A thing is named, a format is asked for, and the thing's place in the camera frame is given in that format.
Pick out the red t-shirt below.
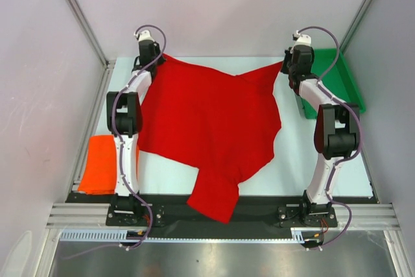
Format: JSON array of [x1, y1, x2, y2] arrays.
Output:
[[137, 53, 286, 225]]

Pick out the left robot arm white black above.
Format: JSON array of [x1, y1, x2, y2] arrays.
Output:
[[106, 39, 163, 226]]

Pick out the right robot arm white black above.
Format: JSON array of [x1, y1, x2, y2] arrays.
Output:
[[281, 44, 361, 227]]

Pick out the green plastic tray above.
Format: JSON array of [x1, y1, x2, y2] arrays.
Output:
[[312, 49, 366, 114]]

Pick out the orange folded t-shirt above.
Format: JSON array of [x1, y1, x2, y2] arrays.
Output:
[[77, 134, 140, 196]]

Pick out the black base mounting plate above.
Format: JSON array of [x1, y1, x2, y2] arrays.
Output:
[[66, 192, 377, 240]]

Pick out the aluminium frame rail left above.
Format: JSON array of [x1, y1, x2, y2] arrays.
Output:
[[65, 0, 110, 192]]

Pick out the aluminium frame post right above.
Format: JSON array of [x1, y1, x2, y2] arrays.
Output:
[[340, 0, 374, 54]]

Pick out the aluminium front rail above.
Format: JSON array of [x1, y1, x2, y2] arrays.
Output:
[[46, 203, 400, 231]]

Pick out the white slotted cable duct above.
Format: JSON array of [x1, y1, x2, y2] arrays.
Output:
[[60, 228, 153, 241]]

